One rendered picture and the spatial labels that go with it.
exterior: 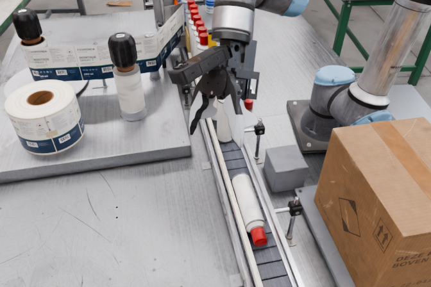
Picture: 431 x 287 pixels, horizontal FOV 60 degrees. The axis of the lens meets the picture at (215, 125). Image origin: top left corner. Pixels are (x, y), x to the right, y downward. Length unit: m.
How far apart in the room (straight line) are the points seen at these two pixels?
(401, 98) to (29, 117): 1.32
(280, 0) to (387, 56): 0.40
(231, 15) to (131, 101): 0.66
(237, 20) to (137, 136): 0.67
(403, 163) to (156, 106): 0.83
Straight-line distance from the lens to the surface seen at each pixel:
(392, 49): 1.04
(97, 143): 1.25
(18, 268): 1.10
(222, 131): 1.16
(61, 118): 1.19
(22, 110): 1.22
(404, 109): 1.58
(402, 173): 0.87
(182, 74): 0.62
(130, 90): 1.23
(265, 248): 0.96
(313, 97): 1.24
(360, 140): 0.91
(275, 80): 1.59
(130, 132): 1.26
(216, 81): 0.67
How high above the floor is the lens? 1.69
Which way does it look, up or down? 40 degrees down
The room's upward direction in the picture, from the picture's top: straight up
